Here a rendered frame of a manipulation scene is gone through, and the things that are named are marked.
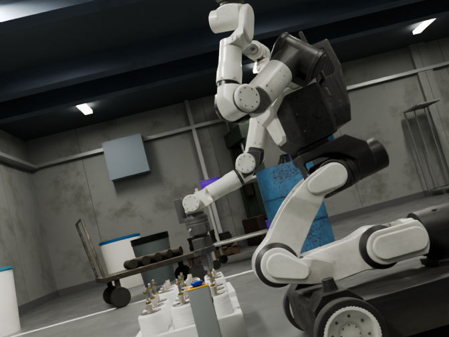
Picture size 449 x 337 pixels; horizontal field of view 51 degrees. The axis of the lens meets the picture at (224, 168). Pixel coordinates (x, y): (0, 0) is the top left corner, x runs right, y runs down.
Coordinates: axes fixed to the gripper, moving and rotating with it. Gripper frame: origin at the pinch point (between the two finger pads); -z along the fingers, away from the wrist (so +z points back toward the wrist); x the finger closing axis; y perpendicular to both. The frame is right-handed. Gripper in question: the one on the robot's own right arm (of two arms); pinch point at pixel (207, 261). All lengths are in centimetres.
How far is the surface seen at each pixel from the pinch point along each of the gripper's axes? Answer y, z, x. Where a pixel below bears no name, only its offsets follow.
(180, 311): 5.7, -12.8, -20.2
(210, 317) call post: -10.2, -14.7, -31.0
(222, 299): -8.3, -12.9, -13.8
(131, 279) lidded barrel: 280, -27, 376
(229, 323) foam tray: -9.8, -20.8, -17.1
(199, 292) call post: -8.8, -6.5, -31.6
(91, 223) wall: 451, 75, 556
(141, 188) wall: 357, 114, 597
